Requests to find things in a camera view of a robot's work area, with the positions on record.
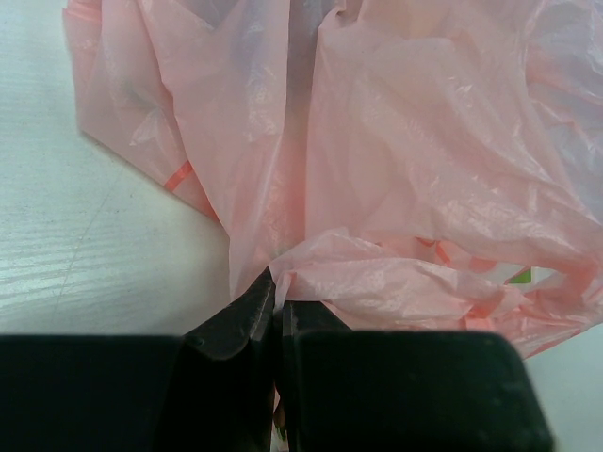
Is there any pink plastic bag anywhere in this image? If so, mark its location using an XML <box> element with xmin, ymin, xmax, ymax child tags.
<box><xmin>63</xmin><ymin>0</ymin><xmax>603</xmax><ymax>452</ymax></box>

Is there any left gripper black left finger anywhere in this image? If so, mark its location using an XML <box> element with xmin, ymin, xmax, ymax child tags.
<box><xmin>1</xmin><ymin>272</ymin><xmax>275</xmax><ymax>451</ymax></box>

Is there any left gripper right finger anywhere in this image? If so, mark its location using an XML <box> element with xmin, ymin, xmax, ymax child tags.
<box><xmin>279</xmin><ymin>301</ymin><xmax>554</xmax><ymax>451</ymax></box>

